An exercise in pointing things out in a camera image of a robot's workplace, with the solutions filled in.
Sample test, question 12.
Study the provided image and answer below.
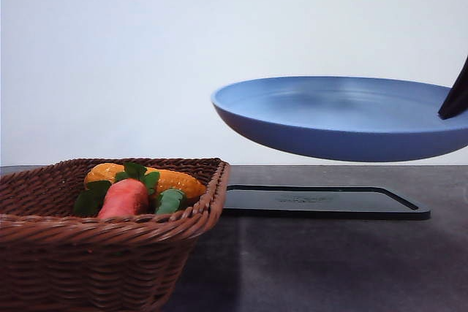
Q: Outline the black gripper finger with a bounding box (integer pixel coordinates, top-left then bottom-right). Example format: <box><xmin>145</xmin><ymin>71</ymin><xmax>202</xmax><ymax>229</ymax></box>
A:
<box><xmin>437</xmin><ymin>56</ymin><xmax>468</xmax><ymax>120</ymax></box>

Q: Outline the blue plate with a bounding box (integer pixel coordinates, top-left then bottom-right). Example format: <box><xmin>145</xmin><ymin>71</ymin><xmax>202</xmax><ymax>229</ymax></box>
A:
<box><xmin>211</xmin><ymin>76</ymin><xmax>468</xmax><ymax>162</ymax></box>

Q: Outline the brown wicker basket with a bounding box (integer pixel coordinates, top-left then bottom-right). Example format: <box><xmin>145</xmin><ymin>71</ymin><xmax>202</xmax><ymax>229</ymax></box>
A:
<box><xmin>0</xmin><ymin>158</ymin><xmax>231</xmax><ymax>312</ymax></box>

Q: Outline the black tray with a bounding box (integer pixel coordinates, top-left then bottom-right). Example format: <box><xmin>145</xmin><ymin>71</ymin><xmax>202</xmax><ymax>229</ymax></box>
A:
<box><xmin>222</xmin><ymin>185</ymin><xmax>431</xmax><ymax>220</ymax></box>

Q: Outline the yellow toy corn cob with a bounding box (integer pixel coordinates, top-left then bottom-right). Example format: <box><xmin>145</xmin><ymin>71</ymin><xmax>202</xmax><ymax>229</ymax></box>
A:
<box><xmin>84</xmin><ymin>163</ymin><xmax>206</xmax><ymax>199</ymax></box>

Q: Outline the green toy vegetable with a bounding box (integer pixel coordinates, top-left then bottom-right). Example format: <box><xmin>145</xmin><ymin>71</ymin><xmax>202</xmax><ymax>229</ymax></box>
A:
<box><xmin>156</xmin><ymin>189</ymin><xmax>186</xmax><ymax>215</ymax></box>

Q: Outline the orange toy carrot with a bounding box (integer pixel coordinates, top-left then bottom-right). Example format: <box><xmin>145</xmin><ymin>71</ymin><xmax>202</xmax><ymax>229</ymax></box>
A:
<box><xmin>75</xmin><ymin>163</ymin><xmax>161</xmax><ymax>219</ymax></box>

